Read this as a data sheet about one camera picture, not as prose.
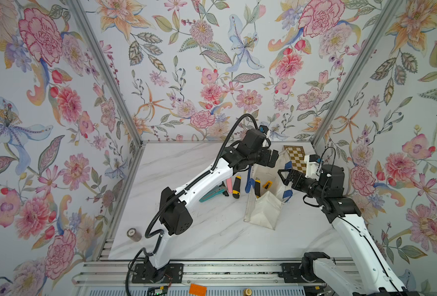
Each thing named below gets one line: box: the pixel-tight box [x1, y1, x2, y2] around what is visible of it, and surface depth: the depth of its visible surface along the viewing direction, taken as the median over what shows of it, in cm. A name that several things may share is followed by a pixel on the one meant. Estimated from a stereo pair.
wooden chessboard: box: [283, 145, 307, 174], surface depth 116 cm
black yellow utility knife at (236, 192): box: [232, 175, 242, 200], surface depth 101 cm
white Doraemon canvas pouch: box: [243, 149, 292, 231], surface depth 80 cm
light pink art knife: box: [226, 177, 233, 194], surface depth 102 cm
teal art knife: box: [198, 185, 227, 203], surface depth 98 cm
